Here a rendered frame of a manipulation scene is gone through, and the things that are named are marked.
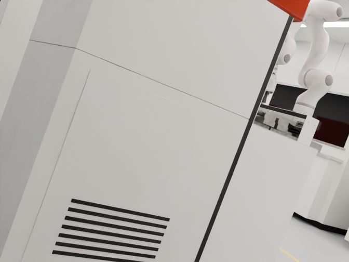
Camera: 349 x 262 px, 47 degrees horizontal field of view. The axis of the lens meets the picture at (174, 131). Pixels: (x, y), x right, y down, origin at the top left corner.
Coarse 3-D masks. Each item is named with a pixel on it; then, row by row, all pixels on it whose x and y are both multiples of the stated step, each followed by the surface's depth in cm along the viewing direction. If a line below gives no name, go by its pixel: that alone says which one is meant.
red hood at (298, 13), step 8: (272, 0) 139; (280, 0) 141; (288, 0) 143; (296, 0) 144; (304, 0) 146; (280, 8) 142; (288, 8) 143; (296, 8) 145; (304, 8) 147; (296, 16) 146
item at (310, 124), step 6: (306, 120) 197; (312, 120) 199; (306, 126) 198; (312, 126) 200; (306, 132) 199; (312, 132) 201; (300, 138) 198; (306, 138) 200; (312, 138) 202; (306, 144) 201
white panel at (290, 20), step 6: (288, 18) 144; (288, 24) 145; (288, 30) 146; (282, 36) 145; (282, 42) 146; (276, 48) 145; (276, 54) 146; (276, 60) 146; (270, 66) 145; (270, 72) 146; (270, 78) 147; (264, 84) 146; (264, 90) 147; (258, 96) 146; (258, 102) 147; (258, 108) 147; (252, 114) 147; (252, 120) 147
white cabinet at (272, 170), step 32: (256, 128) 175; (256, 160) 179; (288, 160) 188; (256, 192) 183; (288, 192) 193; (224, 224) 178; (256, 224) 188; (288, 224) 199; (224, 256) 183; (256, 256) 193
